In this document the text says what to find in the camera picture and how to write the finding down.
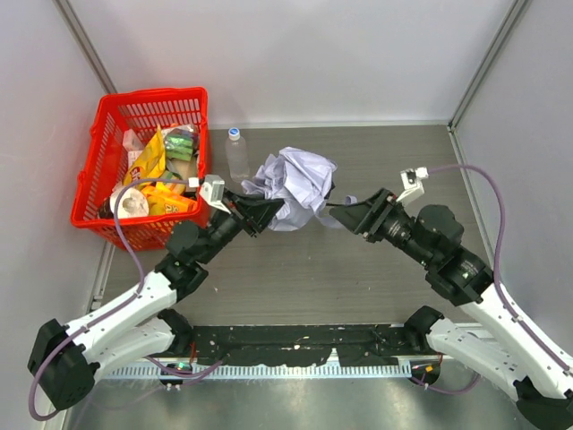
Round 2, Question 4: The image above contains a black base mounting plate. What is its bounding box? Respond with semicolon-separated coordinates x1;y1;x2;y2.
187;324;435;367

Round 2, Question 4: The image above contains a yellow chips bag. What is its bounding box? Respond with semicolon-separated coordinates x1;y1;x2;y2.
123;125;166;185

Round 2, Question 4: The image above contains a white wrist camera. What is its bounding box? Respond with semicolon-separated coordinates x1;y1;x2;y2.
187;174;230;213
397;167;429;207

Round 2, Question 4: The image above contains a lavender folding umbrella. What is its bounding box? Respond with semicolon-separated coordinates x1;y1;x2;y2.
241;147;343;232

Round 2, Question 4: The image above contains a white tape roll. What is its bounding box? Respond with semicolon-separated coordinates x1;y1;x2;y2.
109;186;150;219

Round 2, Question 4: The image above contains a red plastic basket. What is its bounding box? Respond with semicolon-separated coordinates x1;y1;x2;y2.
70;87;211;250

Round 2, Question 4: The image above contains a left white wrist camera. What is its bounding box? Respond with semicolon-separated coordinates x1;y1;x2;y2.
187;174;230;213

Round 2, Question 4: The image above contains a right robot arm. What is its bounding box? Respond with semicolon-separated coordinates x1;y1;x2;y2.
329;189;572;429

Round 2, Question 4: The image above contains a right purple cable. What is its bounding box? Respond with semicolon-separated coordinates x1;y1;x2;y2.
409;164;573;396

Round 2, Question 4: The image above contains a white small box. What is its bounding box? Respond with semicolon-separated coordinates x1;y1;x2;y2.
123;129;145;168

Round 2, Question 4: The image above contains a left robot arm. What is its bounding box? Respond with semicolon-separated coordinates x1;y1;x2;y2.
28;190;284;421

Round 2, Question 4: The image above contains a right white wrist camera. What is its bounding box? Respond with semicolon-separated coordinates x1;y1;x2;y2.
397;167;429;207

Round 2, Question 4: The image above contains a clear plastic water bottle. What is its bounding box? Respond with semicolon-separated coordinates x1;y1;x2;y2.
225;127;250;183

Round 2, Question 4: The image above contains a white slotted cable duct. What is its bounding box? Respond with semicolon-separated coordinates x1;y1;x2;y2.
104;357;412;381

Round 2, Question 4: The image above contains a green sponge pack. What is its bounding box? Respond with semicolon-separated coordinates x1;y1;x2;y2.
163;128;198;161

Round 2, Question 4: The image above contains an orange snack package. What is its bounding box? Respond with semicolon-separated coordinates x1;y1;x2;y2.
141;185;197;216

